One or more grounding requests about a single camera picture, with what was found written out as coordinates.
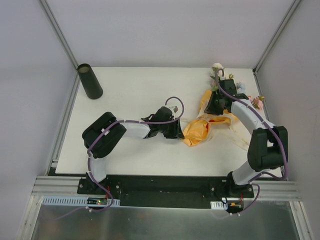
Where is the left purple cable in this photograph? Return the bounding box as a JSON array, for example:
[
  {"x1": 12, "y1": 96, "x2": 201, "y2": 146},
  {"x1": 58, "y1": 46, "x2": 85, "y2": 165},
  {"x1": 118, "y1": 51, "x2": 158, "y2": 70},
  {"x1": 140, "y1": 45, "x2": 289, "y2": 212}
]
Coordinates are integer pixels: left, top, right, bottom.
[{"x1": 41, "y1": 96, "x2": 186, "y2": 221}]

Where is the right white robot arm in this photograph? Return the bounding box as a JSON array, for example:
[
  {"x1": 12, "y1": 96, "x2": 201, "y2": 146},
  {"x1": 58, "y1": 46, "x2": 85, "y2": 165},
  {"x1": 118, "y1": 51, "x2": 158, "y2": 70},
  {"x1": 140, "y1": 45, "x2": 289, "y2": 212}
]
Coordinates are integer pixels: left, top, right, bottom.
[{"x1": 204, "y1": 79, "x2": 288, "y2": 198}]

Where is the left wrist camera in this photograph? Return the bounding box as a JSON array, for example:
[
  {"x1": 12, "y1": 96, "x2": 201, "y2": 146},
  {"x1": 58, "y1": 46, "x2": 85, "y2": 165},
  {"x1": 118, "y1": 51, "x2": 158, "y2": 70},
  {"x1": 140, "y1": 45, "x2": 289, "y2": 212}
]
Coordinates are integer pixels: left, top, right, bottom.
[{"x1": 169, "y1": 106, "x2": 179, "y2": 113}]

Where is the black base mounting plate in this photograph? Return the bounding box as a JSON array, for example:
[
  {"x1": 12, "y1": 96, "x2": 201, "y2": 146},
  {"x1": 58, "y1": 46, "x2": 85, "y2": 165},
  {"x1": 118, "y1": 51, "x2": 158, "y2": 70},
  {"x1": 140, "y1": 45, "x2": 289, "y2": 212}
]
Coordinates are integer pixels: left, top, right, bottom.
[{"x1": 77, "y1": 175, "x2": 254, "y2": 209}]

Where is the orange wrapping paper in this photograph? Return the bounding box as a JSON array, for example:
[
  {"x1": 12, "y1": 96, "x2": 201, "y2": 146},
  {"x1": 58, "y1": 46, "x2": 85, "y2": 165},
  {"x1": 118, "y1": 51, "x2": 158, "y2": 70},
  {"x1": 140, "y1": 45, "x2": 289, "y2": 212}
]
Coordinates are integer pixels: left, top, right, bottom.
[{"x1": 182, "y1": 89, "x2": 239, "y2": 147}]

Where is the left white cable duct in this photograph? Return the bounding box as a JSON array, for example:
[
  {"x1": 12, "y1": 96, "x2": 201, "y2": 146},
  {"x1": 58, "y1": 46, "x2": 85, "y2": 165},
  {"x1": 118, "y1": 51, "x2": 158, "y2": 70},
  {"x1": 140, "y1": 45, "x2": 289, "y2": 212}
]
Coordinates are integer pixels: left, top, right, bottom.
[{"x1": 42, "y1": 196, "x2": 121, "y2": 208}]

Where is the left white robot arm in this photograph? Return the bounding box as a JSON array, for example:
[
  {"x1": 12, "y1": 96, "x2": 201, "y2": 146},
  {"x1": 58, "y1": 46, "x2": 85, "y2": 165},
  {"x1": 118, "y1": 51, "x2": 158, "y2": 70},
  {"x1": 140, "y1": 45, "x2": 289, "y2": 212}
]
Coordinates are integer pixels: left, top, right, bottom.
[{"x1": 82, "y1": 105, "x2": 184, "y2": 195}]

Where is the black cylindrical vase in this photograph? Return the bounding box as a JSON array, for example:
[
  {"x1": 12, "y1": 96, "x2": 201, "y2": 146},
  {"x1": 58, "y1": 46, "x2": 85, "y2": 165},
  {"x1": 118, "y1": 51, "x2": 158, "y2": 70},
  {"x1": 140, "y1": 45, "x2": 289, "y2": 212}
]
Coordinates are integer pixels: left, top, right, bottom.
[{"x1": 77, "y1": 63, "x2": 104, "y2": 100}]

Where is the cream lace ribbon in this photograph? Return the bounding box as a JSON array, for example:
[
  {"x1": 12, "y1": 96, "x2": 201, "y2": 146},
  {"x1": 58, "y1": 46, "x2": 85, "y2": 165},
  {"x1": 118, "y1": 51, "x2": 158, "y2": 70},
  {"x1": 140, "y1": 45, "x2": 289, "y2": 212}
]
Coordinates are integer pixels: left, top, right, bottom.
[{"x1": 179, "y1": 111, "x2": 253, "y2": 152}]

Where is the white cable duct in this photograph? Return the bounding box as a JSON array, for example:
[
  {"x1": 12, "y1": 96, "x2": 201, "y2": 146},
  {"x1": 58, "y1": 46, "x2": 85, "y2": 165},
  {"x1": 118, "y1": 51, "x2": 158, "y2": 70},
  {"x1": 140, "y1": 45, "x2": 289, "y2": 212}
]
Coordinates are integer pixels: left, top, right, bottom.
[
  {"x1": 210, "y1": 201, "x2": 228, "y2": 211},
  {"x1": 42, "y1": 196, "x2": 121, "y2": 208}
]

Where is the artificial flower bunch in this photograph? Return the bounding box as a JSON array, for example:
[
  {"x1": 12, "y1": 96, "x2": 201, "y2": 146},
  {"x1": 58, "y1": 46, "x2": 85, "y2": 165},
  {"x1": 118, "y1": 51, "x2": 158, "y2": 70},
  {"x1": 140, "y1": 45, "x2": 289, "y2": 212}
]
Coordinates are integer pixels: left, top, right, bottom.
[{"x1": 210, "y1": 63, "x2": 265, "y2": 111}]

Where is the right white cable duct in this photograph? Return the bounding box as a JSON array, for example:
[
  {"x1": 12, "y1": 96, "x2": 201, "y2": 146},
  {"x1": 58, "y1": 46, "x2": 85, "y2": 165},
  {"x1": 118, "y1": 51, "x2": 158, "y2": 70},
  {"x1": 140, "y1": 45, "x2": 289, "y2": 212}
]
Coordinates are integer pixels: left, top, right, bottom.
[{"x1": 210, "y1": 201, "x2": 228, "y2": 211}]

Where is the aluminium frame rail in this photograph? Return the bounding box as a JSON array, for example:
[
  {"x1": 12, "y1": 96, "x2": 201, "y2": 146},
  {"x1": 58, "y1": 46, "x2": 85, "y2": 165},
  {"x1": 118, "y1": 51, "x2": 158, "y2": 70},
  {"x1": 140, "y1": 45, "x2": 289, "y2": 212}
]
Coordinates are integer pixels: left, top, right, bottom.
[{"x1": 32, "y1": 174, "x2": 87, "y2": 195}]

